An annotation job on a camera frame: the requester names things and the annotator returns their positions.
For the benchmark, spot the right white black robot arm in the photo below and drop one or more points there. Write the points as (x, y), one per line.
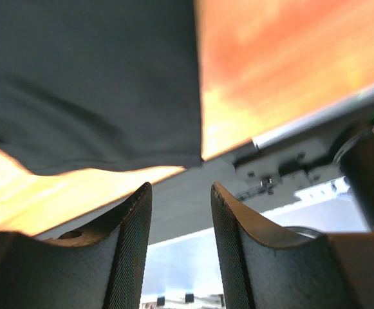
(295, 162)

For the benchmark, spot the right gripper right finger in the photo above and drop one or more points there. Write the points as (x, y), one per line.
(265, 265)

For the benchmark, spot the black t shirt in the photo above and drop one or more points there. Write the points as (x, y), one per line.
(109, 85)

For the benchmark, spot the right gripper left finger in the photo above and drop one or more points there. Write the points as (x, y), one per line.
(98, 265)

